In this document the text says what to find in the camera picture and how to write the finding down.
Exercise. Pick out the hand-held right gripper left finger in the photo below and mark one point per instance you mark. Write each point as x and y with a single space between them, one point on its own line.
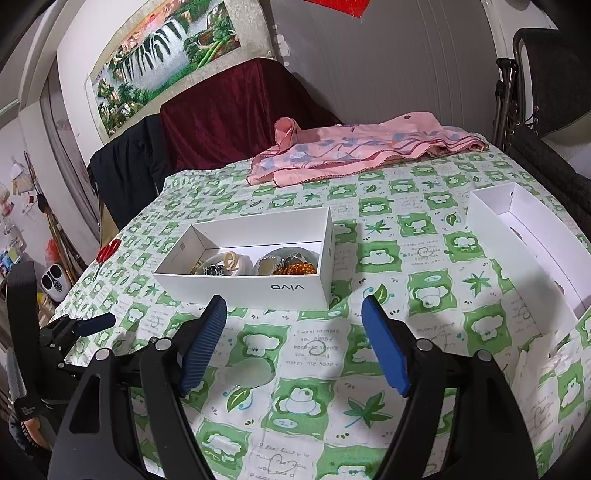
203 341

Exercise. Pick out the black jacket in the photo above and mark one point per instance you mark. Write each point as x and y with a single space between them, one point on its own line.
124 170

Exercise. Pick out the white cardboard box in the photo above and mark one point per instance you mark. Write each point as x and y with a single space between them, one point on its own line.
258 281

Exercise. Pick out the pale jade gourd pendant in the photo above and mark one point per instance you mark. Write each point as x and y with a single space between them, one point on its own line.
268 266

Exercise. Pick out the black folding chair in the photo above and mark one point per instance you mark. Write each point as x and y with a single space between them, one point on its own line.
535 83

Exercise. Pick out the green patterned tablecloth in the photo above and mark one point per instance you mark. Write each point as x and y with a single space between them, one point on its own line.
406 240

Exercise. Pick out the white foot massager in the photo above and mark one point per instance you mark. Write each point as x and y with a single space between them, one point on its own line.
55 284

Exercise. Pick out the pink floral cloth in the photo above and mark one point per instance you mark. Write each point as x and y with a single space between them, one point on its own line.
351 147

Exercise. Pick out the dark red velvet cloth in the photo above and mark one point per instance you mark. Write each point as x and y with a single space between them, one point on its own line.
240 115

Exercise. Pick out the red paper poster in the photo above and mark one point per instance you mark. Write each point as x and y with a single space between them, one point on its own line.
341 5

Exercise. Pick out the cream bangle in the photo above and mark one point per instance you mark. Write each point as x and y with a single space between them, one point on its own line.
236 262

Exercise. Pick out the silver bangles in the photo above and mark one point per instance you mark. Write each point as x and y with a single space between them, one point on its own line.
288 254

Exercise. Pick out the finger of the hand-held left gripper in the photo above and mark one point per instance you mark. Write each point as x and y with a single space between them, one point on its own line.
94 324

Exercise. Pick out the white box lid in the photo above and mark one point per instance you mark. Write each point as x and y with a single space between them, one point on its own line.
526 240

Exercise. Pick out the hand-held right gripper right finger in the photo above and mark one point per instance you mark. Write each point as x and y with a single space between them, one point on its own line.
383 346

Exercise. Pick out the waterfall landscape painting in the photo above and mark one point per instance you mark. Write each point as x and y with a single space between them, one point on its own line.
152 55

